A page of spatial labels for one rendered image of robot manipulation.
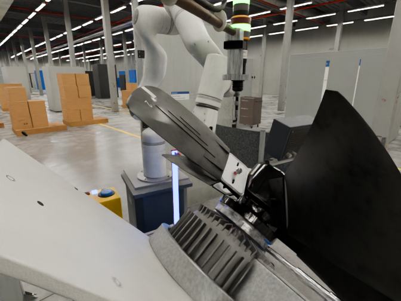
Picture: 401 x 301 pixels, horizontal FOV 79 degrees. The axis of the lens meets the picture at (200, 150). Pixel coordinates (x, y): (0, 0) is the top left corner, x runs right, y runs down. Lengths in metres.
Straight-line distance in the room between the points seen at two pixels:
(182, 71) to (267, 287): 2.26
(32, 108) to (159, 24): 7.09
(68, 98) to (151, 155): 7.49
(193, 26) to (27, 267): 0.80
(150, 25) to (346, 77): 5.88
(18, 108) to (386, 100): 8.02
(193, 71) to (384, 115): 3.21
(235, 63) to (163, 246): 0.39
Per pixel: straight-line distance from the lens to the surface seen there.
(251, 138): 2.50
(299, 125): 1.27
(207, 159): 0.47
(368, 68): 6.56
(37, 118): 8.08
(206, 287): 0.44
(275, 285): 0.45
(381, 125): 4.78
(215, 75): 0.78
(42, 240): 0.25
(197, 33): 0.87
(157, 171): 1.27
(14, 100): 7.97
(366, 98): 6.55
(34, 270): 0.22
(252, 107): 7.41
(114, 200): 0.85
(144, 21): 1.09
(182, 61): 2.53
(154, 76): 1.15
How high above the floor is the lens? 1.45
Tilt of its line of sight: 16 degrees down
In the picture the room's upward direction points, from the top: straight up
